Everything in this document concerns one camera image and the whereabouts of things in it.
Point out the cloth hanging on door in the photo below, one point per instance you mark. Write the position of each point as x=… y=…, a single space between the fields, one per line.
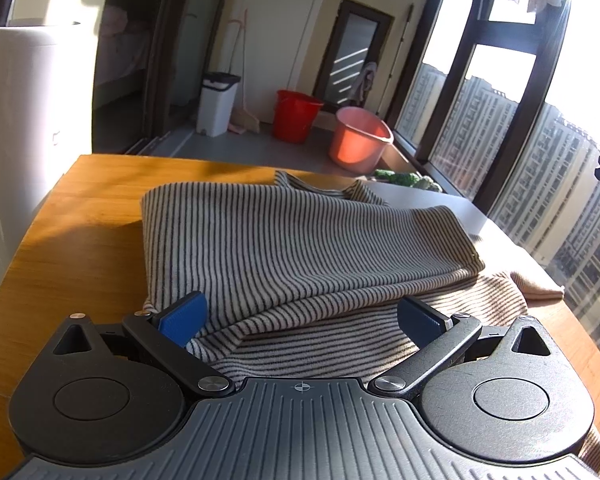
x=362 y=82

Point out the white upright vacuum cleaner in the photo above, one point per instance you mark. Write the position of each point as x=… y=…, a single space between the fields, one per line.
x=30 y=110

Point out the broom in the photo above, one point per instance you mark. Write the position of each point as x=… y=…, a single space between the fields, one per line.
x=247 y=122

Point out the pink basin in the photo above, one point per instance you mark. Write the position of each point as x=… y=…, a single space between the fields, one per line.
x=357 y=145

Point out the grey striped garment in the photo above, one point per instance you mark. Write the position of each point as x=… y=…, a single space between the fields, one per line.
x=305 y=240

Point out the green leafy plant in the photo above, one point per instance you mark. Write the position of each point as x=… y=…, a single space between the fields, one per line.
x=405 y=179

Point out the bed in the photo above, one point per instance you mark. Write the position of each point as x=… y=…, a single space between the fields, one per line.
x=122 y=50

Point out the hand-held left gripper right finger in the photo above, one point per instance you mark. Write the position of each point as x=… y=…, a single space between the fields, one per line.
x=420 y=322

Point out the white trash bin black lid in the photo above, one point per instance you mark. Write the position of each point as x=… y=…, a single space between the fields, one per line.
x=215 y=110

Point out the red bucket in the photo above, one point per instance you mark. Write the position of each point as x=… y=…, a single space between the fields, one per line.
x=295 y=117

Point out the white cabinet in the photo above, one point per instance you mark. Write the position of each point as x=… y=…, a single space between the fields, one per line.
x=280 y=20

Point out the dark framed door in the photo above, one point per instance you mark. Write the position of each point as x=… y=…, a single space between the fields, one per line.
x=352 y=45

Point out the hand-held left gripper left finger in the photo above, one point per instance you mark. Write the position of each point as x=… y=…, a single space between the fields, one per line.
x=182 y=317

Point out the dark window frame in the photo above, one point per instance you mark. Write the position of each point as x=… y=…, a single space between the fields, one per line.
x=527 y=110

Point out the mop pole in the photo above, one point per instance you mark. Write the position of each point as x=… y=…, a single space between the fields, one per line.
x=399 y=55

